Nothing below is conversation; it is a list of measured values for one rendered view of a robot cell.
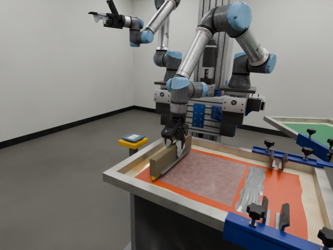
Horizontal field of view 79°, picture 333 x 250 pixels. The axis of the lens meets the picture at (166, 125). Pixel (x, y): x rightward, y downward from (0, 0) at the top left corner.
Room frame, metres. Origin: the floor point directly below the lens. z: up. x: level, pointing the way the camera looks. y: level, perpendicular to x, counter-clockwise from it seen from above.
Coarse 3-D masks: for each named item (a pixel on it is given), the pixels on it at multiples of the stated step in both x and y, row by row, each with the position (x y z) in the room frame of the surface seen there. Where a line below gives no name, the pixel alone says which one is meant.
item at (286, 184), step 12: (192, 156) 0.94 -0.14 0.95; (204, 156) 0.95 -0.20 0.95; (216, 156) 0.95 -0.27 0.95; (204, 168) 0.83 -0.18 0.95; (216, 168) 0.83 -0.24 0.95; (228, 168) 0.84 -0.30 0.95; (240, 168) 0.84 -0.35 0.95; (264, 168) 0.85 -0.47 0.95; (240, 180) 0.74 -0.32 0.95; (264, 180) 0.75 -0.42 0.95; (276, 180) 0.75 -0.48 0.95; (288, 180) 0.75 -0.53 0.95; (276, 192) 0.66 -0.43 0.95; (288, 192) 0.67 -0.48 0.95; (300, 192) 0.67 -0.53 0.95
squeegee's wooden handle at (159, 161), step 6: (186, 138) 0.95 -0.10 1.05; (174, 144) 0.86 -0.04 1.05; (186, 144) 0.95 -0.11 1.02; (168, 150) 0.79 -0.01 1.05; (174, 150) 0.83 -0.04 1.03; (156, 156) 0.73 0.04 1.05; (162, 156) 0.74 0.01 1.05; (168, 156) 0.79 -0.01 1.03; (174, 156) 0.83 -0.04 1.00; (150, 162) 0.71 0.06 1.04; (156, 162) 0.70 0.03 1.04; (162, 162) 0.74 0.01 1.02; (168, 162) 0.79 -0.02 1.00; (150, 168) 0.71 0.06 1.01; (156, 168) 0.70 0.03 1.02; (162, 168) 0.74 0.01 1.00; (150, 174) 0.71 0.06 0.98; (156, 174) 0.70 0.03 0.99
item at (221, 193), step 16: (144, 176) 0.74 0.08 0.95; (160, 176) 0.75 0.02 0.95; (176, 176) 0.75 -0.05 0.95; (192, 176) 0.76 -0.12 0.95; (208, 176) 0.76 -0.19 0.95; (176, 192) 0.64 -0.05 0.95; (192, 192) 0.64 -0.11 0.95; (208, 192) 0.65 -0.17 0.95; (224, 192) 0.65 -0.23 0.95; (272, 192) 0.66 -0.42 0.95; (224, 208) 0.56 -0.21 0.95; (272, 208) 0.57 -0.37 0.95; (272, 224) 0.50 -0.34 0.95; (304, 224) 0.51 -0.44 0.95
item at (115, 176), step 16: (160, 144) 1.01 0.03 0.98; (208, 144) 1.05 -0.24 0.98; (224, 144) 1.03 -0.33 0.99; (128, 160) 0.81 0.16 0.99; (112, 176) 0.68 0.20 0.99; (128, 176) 0.68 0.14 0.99; (320, 176) 0.74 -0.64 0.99; (144, 192) 0.60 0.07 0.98; (160, 192) 0.59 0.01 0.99; (320, 192) 0.63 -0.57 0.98; (176, 208) 0.54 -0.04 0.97; (192, 208) 0.51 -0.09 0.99; (208, 208) 0.52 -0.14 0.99; (208, 224) 0.49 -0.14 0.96
